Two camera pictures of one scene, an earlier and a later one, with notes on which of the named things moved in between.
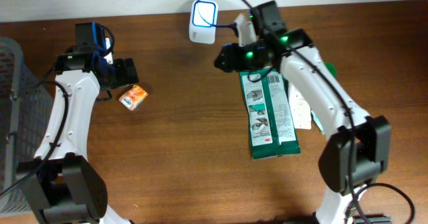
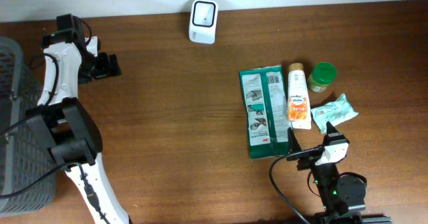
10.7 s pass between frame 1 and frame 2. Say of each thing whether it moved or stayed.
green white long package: stayed
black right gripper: moved
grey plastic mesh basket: stayed
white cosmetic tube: stayed
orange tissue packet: moved
